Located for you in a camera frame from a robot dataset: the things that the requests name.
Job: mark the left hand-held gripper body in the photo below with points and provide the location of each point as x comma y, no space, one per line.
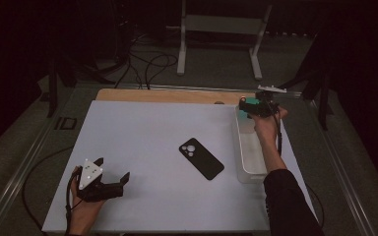
90,173

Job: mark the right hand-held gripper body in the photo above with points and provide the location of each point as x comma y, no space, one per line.
265,105

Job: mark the white plastic bin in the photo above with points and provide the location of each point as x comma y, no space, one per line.
252,157

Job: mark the black phone case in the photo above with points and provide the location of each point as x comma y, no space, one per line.
203,160

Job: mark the person's right hand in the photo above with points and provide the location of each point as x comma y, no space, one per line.
267,128

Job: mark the person's left hand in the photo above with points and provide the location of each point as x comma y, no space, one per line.
83,216

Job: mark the white table board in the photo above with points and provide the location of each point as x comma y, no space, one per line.
138,131

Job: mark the dark stand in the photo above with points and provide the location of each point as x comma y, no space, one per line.
324,105
52,95

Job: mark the wooden table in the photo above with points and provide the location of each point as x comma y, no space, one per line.
177,96

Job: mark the white metal stand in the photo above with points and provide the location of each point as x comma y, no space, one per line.
223,24

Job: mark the black rectangular frame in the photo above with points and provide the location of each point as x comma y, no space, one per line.
57,123

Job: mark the metal rail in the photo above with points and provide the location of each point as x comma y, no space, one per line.
339,165
19,173

